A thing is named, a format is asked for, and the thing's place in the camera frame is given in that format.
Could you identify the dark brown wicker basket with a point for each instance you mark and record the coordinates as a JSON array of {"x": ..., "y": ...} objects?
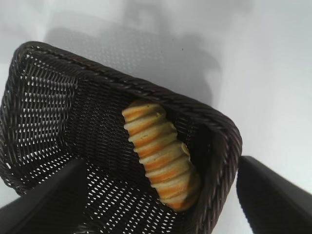
[{"x": 61, "y": 109}]

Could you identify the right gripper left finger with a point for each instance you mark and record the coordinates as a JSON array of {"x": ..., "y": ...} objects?
[{"x": 53, "y": 207}]

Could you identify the long striped twisted bread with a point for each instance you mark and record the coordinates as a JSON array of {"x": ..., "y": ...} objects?
[{"x": 158, "y": 156}]

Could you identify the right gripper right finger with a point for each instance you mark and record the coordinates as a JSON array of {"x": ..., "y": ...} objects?
[{"x": 275, "y": 202}]

